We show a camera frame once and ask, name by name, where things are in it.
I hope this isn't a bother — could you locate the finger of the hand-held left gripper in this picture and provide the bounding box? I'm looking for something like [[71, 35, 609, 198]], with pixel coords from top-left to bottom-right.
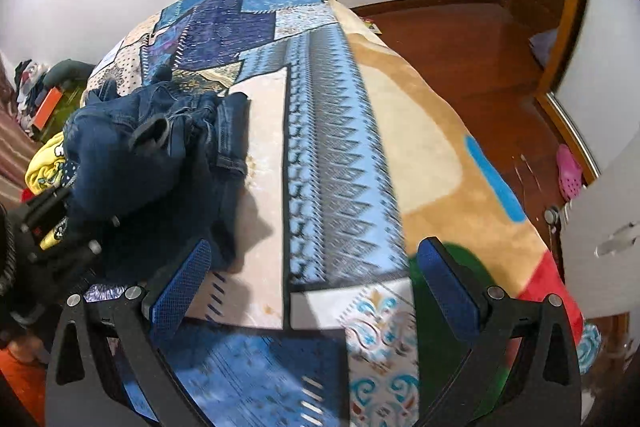
[[22, 186, 71, 230], [30, 216, 122, 273]]

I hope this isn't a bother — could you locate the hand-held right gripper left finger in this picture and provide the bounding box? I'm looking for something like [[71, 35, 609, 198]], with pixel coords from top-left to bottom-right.
[[45, 238, 213, 427]]

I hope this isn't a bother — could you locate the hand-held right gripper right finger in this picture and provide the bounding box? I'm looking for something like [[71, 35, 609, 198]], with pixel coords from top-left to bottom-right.
[[417, 237, 583, 427]]

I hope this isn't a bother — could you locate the blue denim jacket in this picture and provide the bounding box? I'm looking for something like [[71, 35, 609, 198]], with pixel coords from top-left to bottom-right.
[[65, 67, 251, 288]]

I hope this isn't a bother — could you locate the pile of assorted clothes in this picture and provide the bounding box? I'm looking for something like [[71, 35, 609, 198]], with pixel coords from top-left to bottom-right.
[[12, 59, 51, 128]]

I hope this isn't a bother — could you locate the yellow cartoon print garment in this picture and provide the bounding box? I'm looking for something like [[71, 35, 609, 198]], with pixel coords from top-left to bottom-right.
[[25, 132, 78, 198]]

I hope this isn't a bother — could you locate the striped red curtain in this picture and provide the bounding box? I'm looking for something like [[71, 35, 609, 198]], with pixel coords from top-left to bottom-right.
[[0, 52, 32, 204]]

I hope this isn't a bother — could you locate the orange box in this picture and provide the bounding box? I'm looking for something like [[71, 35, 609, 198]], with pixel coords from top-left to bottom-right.
[[31, 88, 63, 132]]

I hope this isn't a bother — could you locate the green cloth covered cabinet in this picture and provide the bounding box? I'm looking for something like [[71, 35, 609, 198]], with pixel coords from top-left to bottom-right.
[[45, 86, 89, 142]]

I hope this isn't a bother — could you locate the orange cloth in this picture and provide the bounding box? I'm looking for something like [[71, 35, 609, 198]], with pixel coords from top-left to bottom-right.
[[0, 349, 48, 427]]

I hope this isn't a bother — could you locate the grey green bolster pillow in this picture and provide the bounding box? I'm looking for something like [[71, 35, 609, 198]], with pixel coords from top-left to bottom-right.
[[42, 59, 96, 88]]

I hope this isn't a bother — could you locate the pink clog shoe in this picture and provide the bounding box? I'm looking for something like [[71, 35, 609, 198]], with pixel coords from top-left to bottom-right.
[[556, 144, 585, 202]]

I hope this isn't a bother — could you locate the blue patchwork blanket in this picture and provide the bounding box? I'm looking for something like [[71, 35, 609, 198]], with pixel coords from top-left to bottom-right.
[[82, 0, 422, 427]]

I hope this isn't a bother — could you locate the blue cloth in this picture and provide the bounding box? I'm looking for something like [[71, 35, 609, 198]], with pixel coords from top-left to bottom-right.
[[529, 27, 560, 70]]

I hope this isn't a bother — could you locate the white wardrobe sliding door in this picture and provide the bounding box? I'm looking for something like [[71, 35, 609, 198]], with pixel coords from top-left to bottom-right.
[[555, 0, 640, 178]]

